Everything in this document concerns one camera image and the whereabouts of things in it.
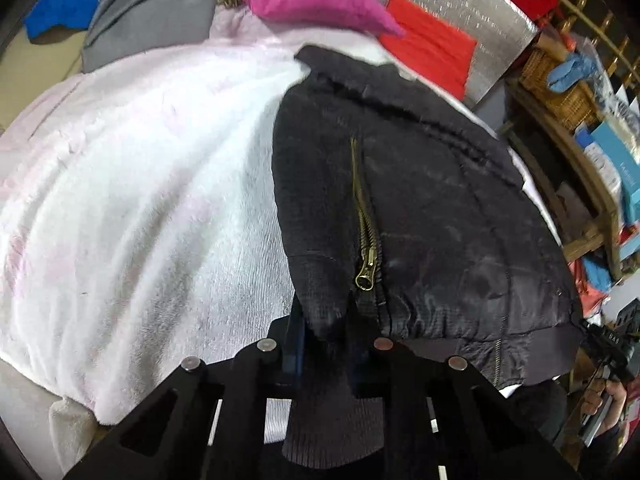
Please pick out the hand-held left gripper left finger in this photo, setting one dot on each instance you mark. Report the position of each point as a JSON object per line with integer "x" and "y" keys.
{"x": 295, "y": 355}

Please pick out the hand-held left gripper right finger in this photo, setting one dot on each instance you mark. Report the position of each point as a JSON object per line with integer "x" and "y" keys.
{"x": 361, "y": 375}

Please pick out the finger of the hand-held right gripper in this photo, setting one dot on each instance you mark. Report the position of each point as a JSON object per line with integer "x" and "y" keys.
{"x": 592, "y": 334}

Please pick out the black quilted jacket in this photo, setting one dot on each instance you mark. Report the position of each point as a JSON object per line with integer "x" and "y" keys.
{"x": 425, "y": 210}

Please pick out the person's right forearm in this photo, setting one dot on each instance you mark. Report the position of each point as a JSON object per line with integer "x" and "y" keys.
{"x": 607, "y": 452}

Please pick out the stack of folded clothes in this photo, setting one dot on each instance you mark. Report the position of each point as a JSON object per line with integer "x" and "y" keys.
{"x": 597, "y": 270}

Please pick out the person's right hand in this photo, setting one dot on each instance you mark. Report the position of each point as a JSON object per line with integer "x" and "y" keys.
{"x": 617, "y": 402}

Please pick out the light blue cardboard box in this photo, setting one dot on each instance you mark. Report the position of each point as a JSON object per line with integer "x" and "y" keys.
{"x": 627, "y": 180}

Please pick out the white printed packet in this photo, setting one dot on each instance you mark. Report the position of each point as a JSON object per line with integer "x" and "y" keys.
{"x": 602, "y": 165}

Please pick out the white fluffy blanket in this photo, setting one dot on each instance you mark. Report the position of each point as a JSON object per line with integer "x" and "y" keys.
{"x": 150, "y": 185}

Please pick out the wicker basket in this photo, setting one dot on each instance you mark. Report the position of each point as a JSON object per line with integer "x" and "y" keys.
{"x": 565, "y": 102}

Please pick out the light blue cloth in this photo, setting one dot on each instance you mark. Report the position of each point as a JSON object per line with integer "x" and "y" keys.
{"x": 570, "y": 72}

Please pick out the wooden stair railing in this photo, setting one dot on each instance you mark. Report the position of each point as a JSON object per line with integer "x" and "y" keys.
{"x": 582, "y": 10}

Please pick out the silver foil mat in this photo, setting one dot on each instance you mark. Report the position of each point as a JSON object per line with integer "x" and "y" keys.
{"x": 475, "y": 5}

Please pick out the grey garment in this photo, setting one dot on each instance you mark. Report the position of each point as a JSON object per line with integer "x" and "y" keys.
{"x": 150, "y": 15}

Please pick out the beige sofa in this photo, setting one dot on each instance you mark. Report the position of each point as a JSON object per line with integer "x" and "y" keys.
{"x": 35, "y": 75}

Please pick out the blue garment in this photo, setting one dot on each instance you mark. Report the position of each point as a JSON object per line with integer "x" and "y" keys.
{"x": 60, "y": 7}

